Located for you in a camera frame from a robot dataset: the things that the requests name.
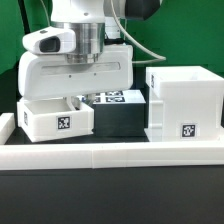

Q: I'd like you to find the white U-shaped border frame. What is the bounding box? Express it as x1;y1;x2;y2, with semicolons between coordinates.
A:
0;113;224;170

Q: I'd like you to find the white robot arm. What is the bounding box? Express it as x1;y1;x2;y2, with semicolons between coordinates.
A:
18;0;163;100

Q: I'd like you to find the white sheet with fiducial markers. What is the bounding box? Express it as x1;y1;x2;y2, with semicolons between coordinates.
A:
77;89;148;105

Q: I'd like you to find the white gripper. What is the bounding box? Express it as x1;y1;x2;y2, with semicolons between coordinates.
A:
18;45;133;100

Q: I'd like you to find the black pole with clamp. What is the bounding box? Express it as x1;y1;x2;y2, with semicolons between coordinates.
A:
17;0;30;35

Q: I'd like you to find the white drawer cabinet housing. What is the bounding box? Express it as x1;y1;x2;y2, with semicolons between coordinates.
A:
145;66;224;142

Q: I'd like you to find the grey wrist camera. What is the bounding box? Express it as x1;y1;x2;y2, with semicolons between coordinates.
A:
22;27;76;55

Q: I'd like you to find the white front drawer box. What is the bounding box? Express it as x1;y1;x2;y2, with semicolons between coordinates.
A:
17;98;94;142

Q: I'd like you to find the white cable on green wall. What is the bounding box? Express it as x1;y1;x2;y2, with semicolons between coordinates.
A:
109;0;168;66

